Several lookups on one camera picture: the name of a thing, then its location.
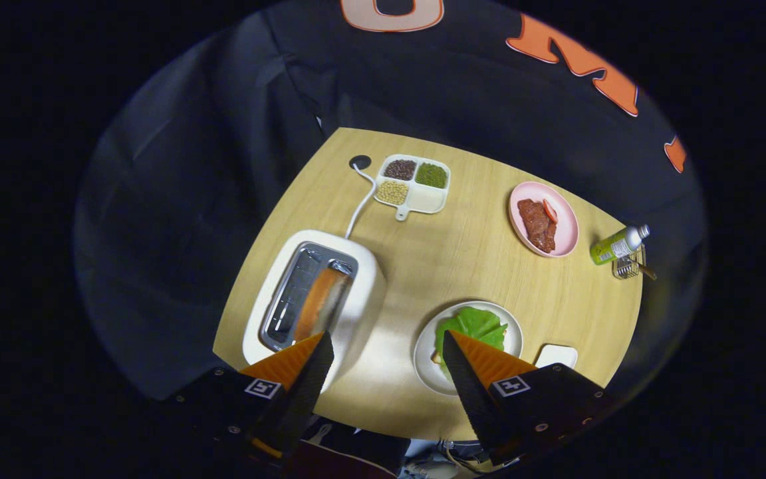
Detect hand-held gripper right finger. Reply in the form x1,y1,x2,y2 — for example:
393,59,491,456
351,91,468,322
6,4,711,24
442,330,616,466

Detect white square dish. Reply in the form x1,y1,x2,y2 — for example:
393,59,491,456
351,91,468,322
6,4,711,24
535,344,578,371

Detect black backdrop cloth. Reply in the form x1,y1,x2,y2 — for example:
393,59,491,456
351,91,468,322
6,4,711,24
74,0,709,400

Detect green lettuce leaf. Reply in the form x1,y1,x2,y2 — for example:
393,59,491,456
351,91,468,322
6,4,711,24
435,306,507,383

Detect green mung beans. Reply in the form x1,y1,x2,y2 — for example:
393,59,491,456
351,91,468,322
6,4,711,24
415,163,448,188

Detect brown meat slices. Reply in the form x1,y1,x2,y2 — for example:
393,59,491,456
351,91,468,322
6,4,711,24
517,198,558,253

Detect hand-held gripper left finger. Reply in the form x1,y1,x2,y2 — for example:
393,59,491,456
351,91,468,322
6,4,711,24
164,331,335,466

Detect metal wire basket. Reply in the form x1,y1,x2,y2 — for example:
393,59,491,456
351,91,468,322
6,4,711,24
612,246,647,280

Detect white toaster cable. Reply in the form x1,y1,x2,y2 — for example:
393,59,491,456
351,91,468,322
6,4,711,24
344,163,378,239

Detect round white plate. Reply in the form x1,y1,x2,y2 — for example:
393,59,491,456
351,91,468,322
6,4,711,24
414,301,524,397

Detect green bottle with silver cap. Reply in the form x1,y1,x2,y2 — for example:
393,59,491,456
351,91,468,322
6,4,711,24
589,224,651,266

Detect pink plate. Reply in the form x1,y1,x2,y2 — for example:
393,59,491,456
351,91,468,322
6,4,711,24
508,181,579,258

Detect toasted bread slice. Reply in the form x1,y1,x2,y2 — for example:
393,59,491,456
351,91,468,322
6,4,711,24
292,266,350,343

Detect yellow soybeans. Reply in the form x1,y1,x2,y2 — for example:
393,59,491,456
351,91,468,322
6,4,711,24
378,181,409,205

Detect white divided dish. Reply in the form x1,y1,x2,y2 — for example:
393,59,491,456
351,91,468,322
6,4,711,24
374,154,451,222

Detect cream white toaster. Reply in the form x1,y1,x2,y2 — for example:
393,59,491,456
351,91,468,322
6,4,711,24
242,230,387,393

